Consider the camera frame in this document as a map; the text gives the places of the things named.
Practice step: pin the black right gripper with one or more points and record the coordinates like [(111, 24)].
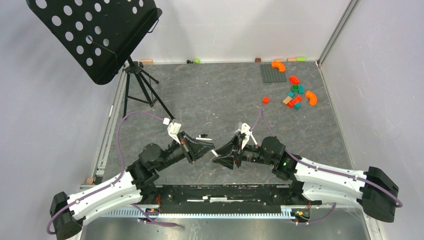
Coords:
[(230, 152)]

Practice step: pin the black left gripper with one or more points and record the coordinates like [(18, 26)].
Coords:
[(192, 148)]

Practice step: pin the white pen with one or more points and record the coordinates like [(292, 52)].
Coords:
[(214, 153), (254, 140), (203, 139)]

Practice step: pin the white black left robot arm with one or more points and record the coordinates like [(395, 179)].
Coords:
[(135, 184)]

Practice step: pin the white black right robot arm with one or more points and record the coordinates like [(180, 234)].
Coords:
[(372, 190)]

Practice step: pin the small red cube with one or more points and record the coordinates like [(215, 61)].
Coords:
[(265, 100)]

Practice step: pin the tan wooden block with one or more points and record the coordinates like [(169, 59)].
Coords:
[(286, 100)]

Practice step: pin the teal brick lower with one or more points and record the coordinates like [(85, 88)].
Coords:
[(297, 106)]

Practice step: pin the red long brick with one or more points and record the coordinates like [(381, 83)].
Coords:
[(295, 101)]

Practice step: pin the grey lego baseplate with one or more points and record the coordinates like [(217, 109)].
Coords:
[(271, 75)]

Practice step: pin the green lego brick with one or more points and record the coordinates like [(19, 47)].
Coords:
[(295, 88)]

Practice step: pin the teal brick right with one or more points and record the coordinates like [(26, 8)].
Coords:
[(301, 90)]

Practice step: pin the red brick upper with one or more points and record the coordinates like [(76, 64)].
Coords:
[(294, 80)]

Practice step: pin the orange curved block top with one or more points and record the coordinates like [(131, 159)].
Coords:
[(279, 66)]

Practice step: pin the orange curved block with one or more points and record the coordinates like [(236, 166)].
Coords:
[(279, 66), (312, 98)]

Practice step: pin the black tripod stand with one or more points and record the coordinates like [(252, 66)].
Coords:
[(135, 71)]

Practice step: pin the orange curved block right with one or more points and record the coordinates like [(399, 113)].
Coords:
[(312, 98)]

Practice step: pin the black perforated music stand desk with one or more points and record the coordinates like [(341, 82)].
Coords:
[(99, 34)]

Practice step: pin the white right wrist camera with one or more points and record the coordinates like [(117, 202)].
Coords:
[(243, 130)]

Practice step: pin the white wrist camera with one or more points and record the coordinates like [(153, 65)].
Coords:
[(173, 128), (243, 130)]

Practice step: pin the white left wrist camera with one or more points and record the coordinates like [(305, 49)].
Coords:
[(173, 128)]

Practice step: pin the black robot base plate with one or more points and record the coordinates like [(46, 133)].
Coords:
[(223, 199)]

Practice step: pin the wooden block at wall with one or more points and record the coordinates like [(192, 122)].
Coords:
[(146, 61)]

